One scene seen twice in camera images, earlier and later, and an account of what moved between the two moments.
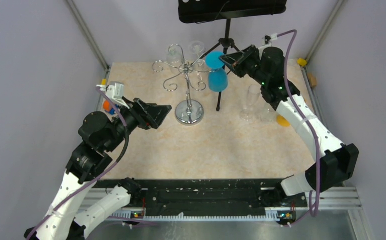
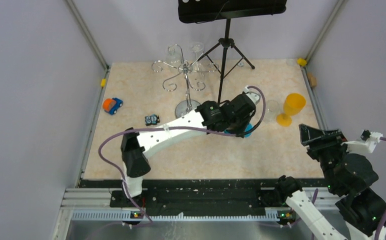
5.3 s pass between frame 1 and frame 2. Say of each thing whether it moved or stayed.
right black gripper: moved
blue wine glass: moved
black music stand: stayed
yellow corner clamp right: stayed
